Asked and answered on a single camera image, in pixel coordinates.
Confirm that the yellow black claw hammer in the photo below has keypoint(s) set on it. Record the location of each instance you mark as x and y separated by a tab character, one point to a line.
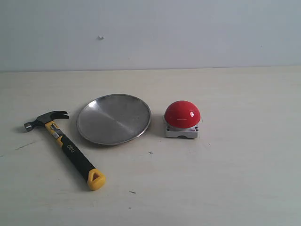
94	178

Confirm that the red dome push button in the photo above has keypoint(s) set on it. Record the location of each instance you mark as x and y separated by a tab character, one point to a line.
182	119

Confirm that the round steel plate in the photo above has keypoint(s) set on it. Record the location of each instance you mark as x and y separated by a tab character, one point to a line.
113	119

